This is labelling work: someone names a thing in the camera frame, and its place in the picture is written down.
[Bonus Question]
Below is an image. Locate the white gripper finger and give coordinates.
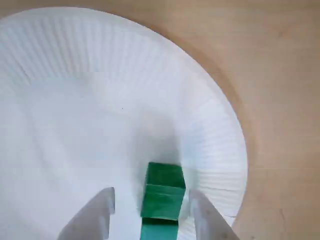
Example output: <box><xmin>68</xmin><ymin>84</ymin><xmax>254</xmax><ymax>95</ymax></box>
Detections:
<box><xmin>58</xmin><ymin>186</ymin><xmax>116</xmax><ymax>240</ymax></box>
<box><xmin>188</xmin><ymin>188</ymin><xmax>241</xmax><ymax>240</ymax></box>

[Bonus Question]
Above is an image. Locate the green block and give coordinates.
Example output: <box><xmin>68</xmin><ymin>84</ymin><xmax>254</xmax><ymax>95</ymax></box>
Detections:
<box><xmin>138</xmin><ymin>216</ymin><xmax>181</xmax><ymax>240</ymax></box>
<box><xmin>140</xmin><ymin>161</ymin><xmax>187</xmax><ymax>222</ymax></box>

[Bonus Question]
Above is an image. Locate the white paper plate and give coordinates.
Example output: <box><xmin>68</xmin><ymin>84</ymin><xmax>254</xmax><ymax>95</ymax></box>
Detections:
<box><xmin>0</xmin><ymin>6</ymin><xmax>248</xmax><ymax>240</ymax></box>

